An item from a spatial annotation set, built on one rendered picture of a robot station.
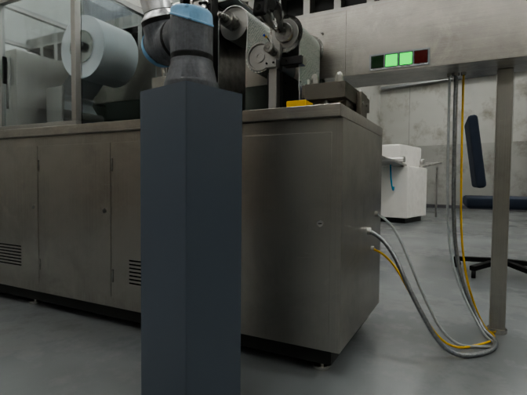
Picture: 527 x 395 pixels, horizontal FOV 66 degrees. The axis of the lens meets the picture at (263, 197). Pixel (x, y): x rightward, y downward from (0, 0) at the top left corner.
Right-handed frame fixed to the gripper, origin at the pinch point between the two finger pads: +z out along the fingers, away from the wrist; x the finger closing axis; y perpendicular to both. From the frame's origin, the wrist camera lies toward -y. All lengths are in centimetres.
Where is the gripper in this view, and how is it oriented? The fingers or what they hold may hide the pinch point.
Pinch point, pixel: (277, 28)
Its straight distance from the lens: 174.3
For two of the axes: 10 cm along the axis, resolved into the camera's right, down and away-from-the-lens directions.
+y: 3.0, -7.9, 5.4
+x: -8.9, -0.2, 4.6
